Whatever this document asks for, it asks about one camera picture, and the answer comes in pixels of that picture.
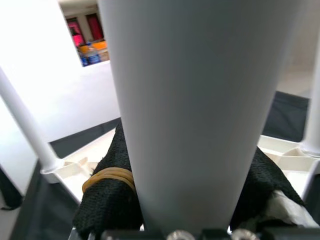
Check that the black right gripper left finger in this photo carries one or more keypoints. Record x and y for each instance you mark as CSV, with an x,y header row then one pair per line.
x,y
107,200

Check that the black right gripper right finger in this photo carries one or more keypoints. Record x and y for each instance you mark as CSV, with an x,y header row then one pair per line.
x,y
267,190

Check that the white plastic table top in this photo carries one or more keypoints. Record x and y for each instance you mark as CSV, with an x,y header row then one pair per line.
x,y
75,170

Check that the black leaning flat board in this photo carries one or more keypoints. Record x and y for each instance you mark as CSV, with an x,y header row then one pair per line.
x,y
8,190

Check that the black tablecloth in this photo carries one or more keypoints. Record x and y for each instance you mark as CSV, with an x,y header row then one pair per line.
x,y
50,212

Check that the white plastic table leg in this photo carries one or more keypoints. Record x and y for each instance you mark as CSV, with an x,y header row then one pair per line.
x,y
195,100
312,100
27,125

